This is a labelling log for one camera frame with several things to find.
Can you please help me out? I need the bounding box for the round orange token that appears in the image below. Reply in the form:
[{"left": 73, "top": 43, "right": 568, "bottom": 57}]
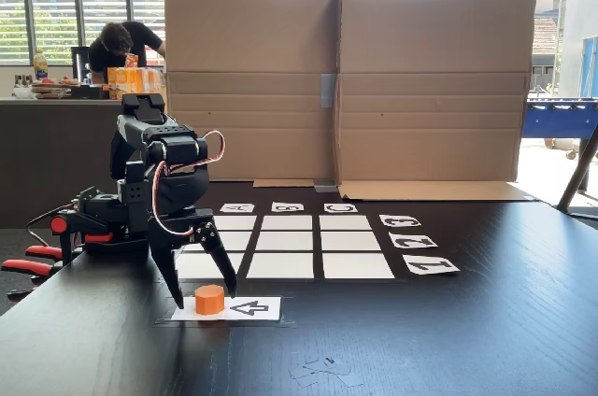
[{"left": 194, "top": 284, "right": 226, "bottom": 317}]

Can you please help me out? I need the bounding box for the white nine-square paper grid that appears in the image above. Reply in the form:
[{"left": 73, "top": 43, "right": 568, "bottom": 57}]
[{"left": 175, "top": 214, "right": 396, "bottom": 280}]

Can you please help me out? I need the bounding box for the white arrow paper sheet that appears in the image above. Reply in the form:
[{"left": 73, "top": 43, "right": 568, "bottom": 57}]
[{"left": 170, "top": 295, "right": 282, "bottom": 322}]

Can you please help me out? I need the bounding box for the black red bar clamp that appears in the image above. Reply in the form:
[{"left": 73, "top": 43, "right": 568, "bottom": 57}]
[{"left": 49, "top": 211, "right": 116, "bottom": 269}]

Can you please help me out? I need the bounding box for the orange white carton pack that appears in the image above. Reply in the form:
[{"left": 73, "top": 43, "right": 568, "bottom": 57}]
[{"left": 107, "top": 66, "right": 165, "bottom": 101}]

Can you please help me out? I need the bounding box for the dark counter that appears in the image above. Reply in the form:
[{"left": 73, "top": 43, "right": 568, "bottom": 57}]
[{"left": 0, "top": 96, "right": 169, "bottom": 229}]

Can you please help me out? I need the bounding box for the person at counter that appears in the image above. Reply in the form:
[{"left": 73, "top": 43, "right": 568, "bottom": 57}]
[{"left": 88, "top": 21, "right": 167, "bottom": 85}]

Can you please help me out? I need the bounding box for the black kitchen appliance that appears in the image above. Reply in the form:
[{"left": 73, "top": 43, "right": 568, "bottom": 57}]
[{"left": 70, "top": 46, "right": 93, "bottom": 85}]

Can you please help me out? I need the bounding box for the wooden board with food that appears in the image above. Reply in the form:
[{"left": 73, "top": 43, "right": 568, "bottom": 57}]
[{"left": 30, "top": 77, "right": 81, "bottom": 101}]

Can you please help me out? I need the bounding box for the brown cardboard screen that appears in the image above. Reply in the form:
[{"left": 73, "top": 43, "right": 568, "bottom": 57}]
[
  {"left": 335, "top": 0, "right": 538, "bottom": 203},
  {"left": 164, "top": 0, "right": 341, "bottom": 189}
]

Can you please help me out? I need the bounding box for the paper sheet number 3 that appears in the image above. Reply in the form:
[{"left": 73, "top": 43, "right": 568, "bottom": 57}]
[{"left": 378, "top": 214, "right": 422, "bottom": 228}]

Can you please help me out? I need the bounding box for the yellow bottle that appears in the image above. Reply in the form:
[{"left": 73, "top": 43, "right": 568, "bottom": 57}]
[{"left": 33, "top": 49, "right": 50, "bottom": 81}]

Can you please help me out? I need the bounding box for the paper sheet number 2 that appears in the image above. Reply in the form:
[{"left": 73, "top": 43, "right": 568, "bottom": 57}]
[{"left": 388, "top": 233, "right": 439, "bottom": 249}]

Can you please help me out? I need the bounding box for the paper sheet number 1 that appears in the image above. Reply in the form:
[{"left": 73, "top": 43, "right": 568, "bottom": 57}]
[{"left": 401, "top": 254, "right": 462, "bottom": 276}]

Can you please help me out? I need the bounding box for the window with blinds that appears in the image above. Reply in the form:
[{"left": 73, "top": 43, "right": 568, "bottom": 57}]
[{"left": 0, "top": 0, "right": 175, "bottom": 66}]

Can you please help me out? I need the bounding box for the blue foosball table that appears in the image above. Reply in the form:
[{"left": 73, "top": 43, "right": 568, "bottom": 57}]
[{"left": 521, "top": 97, "right": 598, "bottom": 162}]

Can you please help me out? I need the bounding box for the grey metal table leg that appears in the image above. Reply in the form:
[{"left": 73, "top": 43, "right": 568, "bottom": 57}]
[{"left": 555, "top": 127, "right": 598, "bottom": 222}]

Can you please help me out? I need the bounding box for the red white servo cable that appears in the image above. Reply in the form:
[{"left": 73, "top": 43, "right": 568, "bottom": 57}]
[{"left": 149, "top": 128, "right": 227, "bottom": 238}]

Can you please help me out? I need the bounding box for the dark base power cable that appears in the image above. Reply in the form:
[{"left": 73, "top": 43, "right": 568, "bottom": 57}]
[{"left": 25, "top": 202, "right": 78, "bottom": 248}]

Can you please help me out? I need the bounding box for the red handled clamp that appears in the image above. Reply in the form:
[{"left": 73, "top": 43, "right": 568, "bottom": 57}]
[{"left": 0, "top": 245, "right": 64, "bottom": 302}]

